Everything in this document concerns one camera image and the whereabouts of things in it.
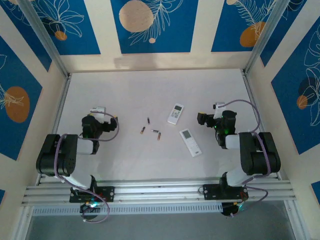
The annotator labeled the long white remote control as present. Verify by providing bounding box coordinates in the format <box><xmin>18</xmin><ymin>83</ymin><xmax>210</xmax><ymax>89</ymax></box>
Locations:
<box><xmin>179</xmin><ymin>128</ymin><xmax>203</xmax><ymax>158</ymax></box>

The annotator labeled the short white remote control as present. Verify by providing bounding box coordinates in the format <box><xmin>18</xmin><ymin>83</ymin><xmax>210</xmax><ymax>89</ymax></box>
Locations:
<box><xmin>167</xmin><ymin>102</ymin><xmax>185</xmax><ymax>126</ymax></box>

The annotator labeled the black controller box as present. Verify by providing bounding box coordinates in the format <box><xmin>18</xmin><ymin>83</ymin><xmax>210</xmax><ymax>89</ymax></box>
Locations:
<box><xmin>79</xmin><ymin>201</ymin><xmax>104</xmax><ymax>221</ymax></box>
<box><xmin>221</xmin><ymin>201</ymin><xmax>247</xmax><ymax>218</ymax></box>

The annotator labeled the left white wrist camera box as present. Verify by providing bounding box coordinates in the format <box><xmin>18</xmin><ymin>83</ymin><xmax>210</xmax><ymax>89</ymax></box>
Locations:
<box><xmin>89</xmin><ymin>106</ymin><xmax>107</xmax><ymax>120</ymax></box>

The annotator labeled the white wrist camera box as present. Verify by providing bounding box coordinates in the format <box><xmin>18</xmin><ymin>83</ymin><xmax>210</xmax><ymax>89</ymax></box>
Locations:
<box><xmin>89</xmin><ymin>106</ymin><xmax>107</xmax><ymax>120</ymax></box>
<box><xmin>213</xmin><ymin>101</ymin><xmax>227</xmax><ymax>119</ymax></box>

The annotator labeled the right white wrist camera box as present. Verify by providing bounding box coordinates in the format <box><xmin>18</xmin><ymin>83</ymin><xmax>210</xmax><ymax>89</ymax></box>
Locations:
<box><xmin>213</xmin><ymin>101</ymin><xmax>227</xmax><ymax>119</ymax></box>

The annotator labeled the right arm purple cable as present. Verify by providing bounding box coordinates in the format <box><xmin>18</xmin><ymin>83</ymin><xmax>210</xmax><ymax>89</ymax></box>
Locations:
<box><xmin>219</xmin><ymin>99</ymin><xmax>272</xmax><ymax>219</ymax></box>

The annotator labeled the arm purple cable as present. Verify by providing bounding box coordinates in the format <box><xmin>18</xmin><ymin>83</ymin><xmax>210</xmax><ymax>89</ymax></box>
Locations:
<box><xmin>53</xmin><ymin>112</ymin><xmax>120</xmax><ymax>224</ymax></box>
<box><xmin>219</xmin><ymin>99</ymin><xmax>272</xmax><ymax>219</ymax></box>

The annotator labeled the aluminium side rail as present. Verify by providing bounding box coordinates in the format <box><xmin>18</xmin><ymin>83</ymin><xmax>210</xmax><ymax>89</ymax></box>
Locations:
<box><xmin>241</xmin><ymin>69</ymin><xmax>282</xmax><ymax>180</ymax></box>
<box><xmin>36</xmin><ymin>73</ymin><xmax>73</xmax><ymax>186</ymax></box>

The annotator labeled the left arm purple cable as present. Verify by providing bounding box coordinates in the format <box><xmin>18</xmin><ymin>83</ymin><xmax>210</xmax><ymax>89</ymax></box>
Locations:
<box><xmin>53</xmin><ymin>112</ymin><xmax>120</xmax><ymax>224</ymax></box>

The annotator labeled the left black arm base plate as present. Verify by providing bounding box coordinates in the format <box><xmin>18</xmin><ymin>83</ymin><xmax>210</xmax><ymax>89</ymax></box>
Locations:
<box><xmin>69</xmin><ymin>186</ymin><xmax>115</xmax><ymax>203</ymax></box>

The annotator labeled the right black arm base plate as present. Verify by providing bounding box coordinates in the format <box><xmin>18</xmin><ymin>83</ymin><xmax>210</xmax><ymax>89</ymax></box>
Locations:
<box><xmin>202</xmin><ymin>183</ymin><xmax>249</xmax><ymax>201</ymax></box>

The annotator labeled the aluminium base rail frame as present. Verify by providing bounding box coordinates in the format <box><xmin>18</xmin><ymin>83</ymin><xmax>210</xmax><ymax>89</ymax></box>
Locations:
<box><xmin>21</xmin><ymin>176</ymin><xmax>298</xmax><ymax>207</ymax></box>

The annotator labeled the grey slotted cable duct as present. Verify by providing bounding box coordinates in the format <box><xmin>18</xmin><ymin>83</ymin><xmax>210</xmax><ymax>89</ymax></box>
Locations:
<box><xmin>31</xmin><ymin>202</ymin><xmax>224</xmax><ymax>217</ymax></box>

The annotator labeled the aluminium frame post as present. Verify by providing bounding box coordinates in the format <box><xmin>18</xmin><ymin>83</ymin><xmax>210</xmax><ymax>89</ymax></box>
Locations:
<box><xmin>242</xmin><ymin>0</ymin><xmax>291</xmax><ymax>76</ymax></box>
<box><xmin>17</xmin><ymin>0</ymin><xmax>72</xmax><ymax>78</ymax></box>

